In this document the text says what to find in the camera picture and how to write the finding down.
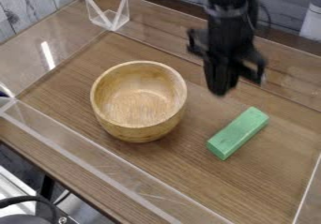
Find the black metal table leg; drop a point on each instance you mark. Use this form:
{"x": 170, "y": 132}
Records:
{"x": 47, "y": 187}

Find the green rectangular block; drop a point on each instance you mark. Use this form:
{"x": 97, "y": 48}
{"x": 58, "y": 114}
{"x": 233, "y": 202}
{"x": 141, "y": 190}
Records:
{"x": 229, "y": 139}

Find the clear acrylic corner bracket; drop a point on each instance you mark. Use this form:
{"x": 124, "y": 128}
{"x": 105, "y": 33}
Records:
{"x": 109, "y": 19}

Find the clear acrylic tray wall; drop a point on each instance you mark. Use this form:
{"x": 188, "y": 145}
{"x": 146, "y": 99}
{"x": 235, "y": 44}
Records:
{"x": 170, "y": 181}

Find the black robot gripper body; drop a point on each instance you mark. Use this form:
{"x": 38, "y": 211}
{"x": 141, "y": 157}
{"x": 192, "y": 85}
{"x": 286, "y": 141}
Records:
{"x": 228, "y": 37}

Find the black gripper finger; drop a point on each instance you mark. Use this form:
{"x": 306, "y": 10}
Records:
{"x": 252, "y": 74}
{"x": 221, "y": 75}

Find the white cylindrical container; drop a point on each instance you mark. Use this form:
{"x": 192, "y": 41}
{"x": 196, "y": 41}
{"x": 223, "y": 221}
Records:
{"x": 311, "y": 29}

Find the light brown wooden bowl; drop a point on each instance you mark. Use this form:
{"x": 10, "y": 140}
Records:
{"x": 138, "y": 99}

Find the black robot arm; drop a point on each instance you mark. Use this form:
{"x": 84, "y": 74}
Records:
{"x": 224, "y": 44}

